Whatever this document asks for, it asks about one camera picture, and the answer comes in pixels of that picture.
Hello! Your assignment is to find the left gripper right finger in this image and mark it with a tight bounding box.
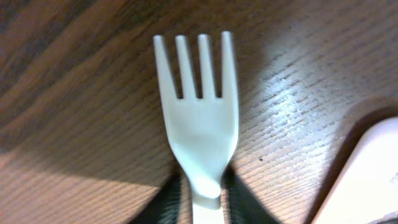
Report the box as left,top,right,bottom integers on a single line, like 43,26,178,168
224,167,279,224

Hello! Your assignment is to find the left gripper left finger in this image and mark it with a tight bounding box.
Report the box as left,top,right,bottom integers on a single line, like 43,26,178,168
129,174,182,224

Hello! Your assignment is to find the white plastic fork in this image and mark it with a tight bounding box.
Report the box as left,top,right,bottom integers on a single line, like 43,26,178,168
153,31,239,224
312,117,397,224

